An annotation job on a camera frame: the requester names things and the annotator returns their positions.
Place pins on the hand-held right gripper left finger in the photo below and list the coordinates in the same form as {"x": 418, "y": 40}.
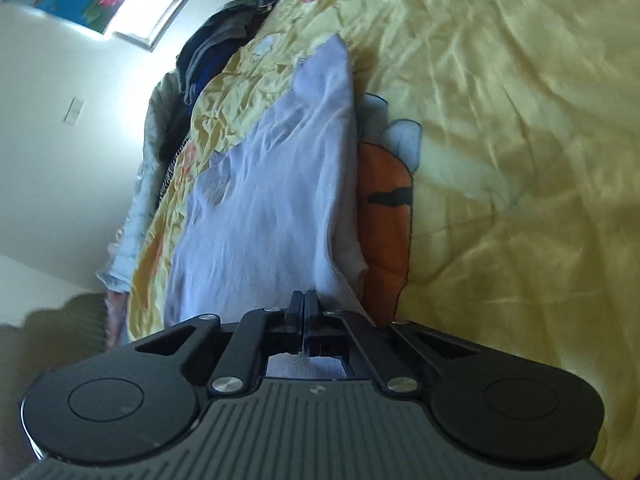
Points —
{"x": 297, "y": 317}

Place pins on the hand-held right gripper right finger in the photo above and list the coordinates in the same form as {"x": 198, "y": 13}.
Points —
{"x": 311, "y": 317}

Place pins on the lavender small garment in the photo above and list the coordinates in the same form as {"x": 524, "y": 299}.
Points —
{"x": 270, "y": 200}

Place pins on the pile of dark clothes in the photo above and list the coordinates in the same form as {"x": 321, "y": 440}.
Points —
{"x": 210, "y": 55}

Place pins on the light grey quilted cloth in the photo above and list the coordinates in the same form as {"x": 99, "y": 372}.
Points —
{"x": 145, "y": 180}

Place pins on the yellow printed bed sheet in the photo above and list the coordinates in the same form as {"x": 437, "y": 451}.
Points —
{"x": 500, "y": 160}

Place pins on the window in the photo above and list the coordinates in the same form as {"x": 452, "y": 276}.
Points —
{"x": 150, "y": 15}

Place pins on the white wall switch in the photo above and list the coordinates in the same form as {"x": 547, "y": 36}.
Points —
{"x": 73, "y": 110}

